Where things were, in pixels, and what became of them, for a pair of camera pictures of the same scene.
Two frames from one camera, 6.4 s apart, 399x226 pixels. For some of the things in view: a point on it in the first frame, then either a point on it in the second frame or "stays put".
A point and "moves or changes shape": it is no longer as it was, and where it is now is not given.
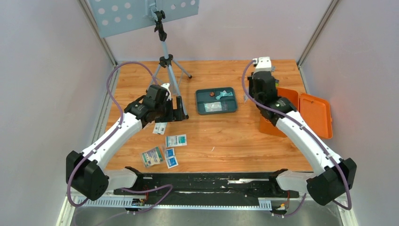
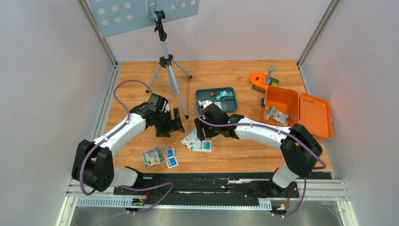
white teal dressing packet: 159,128 moves or changes shape
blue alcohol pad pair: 171,160 stays put
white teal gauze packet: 176,140 -> 203,145
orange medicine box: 316,110 stays put
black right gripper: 251,79 -> 201,134
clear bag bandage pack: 153,156 stays put
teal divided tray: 216,100 stays put
